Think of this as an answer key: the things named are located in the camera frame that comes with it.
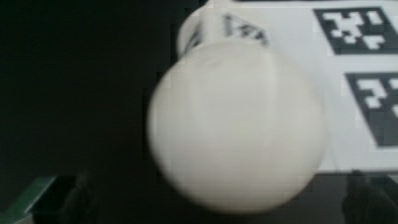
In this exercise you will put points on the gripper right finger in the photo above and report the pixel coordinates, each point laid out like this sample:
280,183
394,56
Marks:
369,206

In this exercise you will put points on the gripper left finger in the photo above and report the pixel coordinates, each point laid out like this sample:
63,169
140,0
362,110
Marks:
56,202

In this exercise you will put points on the white lamp bulb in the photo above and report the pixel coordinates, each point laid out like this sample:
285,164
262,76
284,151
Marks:
237,121

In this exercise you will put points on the white marker plate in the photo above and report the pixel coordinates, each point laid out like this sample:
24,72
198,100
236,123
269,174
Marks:
339,35

